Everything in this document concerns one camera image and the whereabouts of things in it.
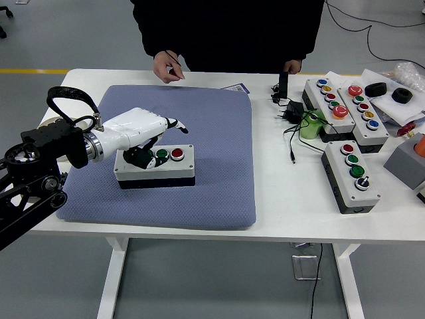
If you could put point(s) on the grey block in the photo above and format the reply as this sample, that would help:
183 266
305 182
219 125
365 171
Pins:
405 166

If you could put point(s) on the black chair base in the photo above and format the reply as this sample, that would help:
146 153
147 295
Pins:
2 31

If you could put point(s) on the orange cylinder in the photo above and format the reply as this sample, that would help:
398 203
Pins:
420 146

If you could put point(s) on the blue-grey textured mat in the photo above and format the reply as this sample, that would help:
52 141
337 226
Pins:
199 206

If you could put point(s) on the black upright device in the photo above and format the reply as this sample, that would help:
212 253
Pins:
283 84

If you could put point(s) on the white table leg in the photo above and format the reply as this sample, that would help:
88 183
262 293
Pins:
350 285
111 282

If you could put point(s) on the person's right hand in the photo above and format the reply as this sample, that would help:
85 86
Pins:
164 66

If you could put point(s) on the cream shallow dish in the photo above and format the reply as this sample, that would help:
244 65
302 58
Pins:
46 122

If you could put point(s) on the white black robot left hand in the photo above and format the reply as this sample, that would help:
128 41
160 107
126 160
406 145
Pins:
133 126

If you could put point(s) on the metal floor plate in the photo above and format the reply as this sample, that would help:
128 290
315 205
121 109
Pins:
302 267

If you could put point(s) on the five-button box blue button end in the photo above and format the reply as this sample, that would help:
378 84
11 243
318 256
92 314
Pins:
323 111

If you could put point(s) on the white flat box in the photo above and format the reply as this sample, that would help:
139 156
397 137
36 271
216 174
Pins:
335 77

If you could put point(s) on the person's left forearm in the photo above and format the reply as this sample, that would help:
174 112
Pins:
302 46

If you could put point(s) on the grey four-button control box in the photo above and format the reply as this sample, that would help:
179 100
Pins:
348 189
179 172

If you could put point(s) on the white paper sheet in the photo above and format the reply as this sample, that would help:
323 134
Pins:
398 111

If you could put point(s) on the white black small box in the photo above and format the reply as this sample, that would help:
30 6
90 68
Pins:
422 195

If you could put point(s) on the five-button box red mushroom end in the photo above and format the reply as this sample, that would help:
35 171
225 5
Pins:
375 134

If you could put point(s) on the person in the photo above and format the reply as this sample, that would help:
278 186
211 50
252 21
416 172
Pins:
232 30

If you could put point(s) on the purple white card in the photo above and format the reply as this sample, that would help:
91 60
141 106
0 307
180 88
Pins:
237 88

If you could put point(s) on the person's left hand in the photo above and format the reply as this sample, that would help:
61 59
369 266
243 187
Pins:
292 66

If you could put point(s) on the clear plastic bag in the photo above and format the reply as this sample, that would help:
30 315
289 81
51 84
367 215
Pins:
406 73

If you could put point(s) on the green plastic part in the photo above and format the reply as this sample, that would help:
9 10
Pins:
308 129

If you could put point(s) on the black power adapter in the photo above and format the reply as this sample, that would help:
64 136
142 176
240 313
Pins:
295 109

